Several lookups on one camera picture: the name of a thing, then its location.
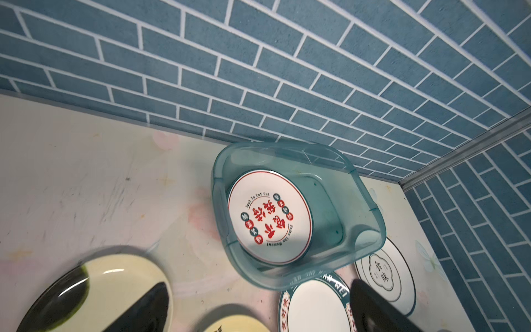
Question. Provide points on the white plate black flower outline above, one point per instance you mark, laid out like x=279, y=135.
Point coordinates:
x=387, y=272

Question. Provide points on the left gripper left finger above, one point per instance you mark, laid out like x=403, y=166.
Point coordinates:
x=149, y=313

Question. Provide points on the white plate red characters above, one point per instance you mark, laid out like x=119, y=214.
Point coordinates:
x=270, y=216

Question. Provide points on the cream plate with black patch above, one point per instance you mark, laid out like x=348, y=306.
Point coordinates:
x=94, y=294

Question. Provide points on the green rim Hao Shi plate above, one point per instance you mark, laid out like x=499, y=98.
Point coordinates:
x=320, y=304

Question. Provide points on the teal translucent plastic bin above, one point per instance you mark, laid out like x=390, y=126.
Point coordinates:
x=347, y=223

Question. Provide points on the yellow plate with small prints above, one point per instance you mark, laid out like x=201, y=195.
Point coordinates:
x=237, y=323

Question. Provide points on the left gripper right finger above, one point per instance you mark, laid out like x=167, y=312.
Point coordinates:
x=371, y=312

